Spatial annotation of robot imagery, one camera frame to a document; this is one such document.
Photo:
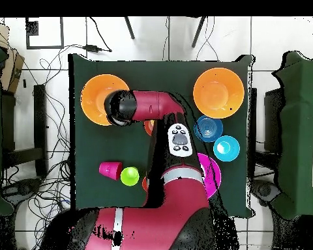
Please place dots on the small red bowl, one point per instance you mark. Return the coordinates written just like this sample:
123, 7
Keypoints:
148, 128

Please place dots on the green cup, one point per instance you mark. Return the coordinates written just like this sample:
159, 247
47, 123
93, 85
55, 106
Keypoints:
130, 176

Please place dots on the large orange bowl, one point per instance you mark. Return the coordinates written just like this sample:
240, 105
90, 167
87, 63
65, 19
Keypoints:
218, 93
94, 99

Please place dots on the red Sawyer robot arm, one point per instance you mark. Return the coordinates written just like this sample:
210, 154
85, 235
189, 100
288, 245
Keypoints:
156, 104

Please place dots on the orange cup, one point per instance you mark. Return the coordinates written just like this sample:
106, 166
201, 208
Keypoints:
144, 183

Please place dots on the dark green tablecloth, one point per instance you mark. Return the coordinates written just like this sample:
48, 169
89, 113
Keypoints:
107, 145

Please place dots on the dark blue bowl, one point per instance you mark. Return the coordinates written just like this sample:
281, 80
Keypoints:
210, 129

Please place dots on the red cup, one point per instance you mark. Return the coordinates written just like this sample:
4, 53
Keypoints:
110, 169

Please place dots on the large pink bowl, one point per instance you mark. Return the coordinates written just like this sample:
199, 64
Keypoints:
212, 174

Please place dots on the light blue bowl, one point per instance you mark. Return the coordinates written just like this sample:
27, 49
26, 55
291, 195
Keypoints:
227, 148

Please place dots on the black power adapter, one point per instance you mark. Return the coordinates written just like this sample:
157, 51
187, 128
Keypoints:
91, 48

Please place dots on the black tripod leg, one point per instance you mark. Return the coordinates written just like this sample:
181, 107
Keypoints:
199, 31
129, 28

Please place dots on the black stand base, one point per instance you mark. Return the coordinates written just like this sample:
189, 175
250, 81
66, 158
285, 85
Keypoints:
264, 190
26, 186

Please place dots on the cardboard box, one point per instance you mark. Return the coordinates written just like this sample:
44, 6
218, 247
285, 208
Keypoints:
13, 67

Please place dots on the black bench frame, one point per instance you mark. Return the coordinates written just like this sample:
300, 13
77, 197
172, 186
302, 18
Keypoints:
40, 117

